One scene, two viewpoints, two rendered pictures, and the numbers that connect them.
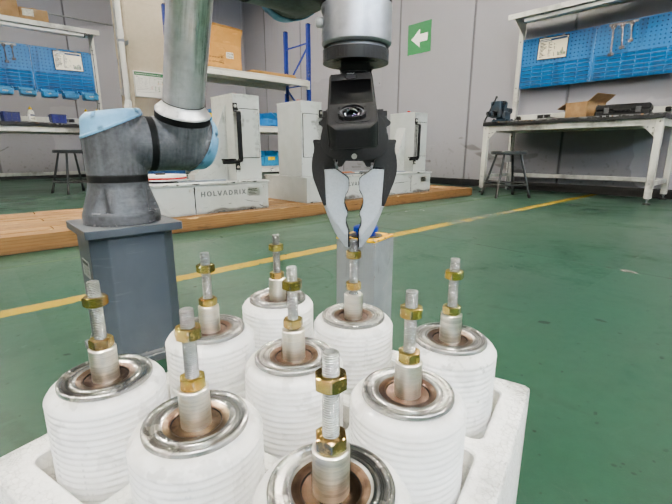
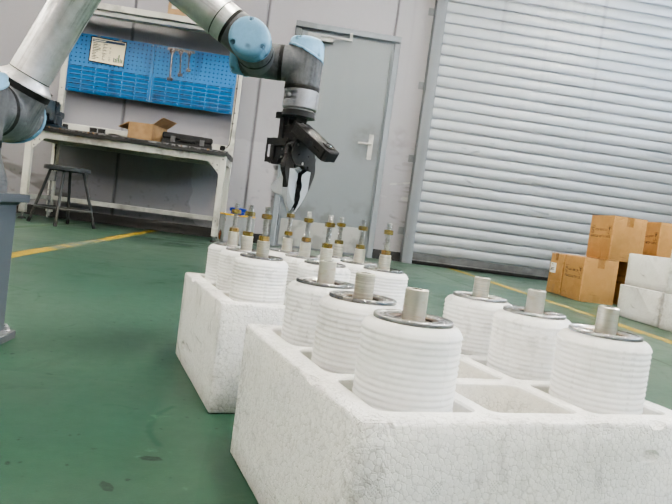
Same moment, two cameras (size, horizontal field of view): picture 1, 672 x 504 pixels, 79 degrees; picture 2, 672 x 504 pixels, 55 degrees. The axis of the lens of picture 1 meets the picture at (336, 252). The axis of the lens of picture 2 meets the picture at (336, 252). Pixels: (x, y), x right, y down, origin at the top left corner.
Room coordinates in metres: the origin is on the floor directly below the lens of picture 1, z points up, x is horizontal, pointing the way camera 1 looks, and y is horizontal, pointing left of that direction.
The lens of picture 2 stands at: (-0.43, 1.03, 0.34)
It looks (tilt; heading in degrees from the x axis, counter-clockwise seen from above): 3 degrees down; 306
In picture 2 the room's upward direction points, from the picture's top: 8 degrees clockwise
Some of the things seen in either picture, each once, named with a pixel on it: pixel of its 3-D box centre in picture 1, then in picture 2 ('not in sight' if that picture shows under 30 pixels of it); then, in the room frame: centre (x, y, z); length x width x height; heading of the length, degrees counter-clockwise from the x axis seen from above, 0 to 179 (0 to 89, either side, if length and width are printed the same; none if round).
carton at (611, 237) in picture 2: not in sight; (615, 238); (0.66, -3.71, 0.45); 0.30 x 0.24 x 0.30; 134
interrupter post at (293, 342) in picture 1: (293, 343); (304, 250); (0.37, 0.04, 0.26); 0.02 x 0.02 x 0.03
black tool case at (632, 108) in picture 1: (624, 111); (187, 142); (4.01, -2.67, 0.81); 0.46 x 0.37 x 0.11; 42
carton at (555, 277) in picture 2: not in sight; (574, 275); (0.95, -3.88, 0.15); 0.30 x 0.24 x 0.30; 41
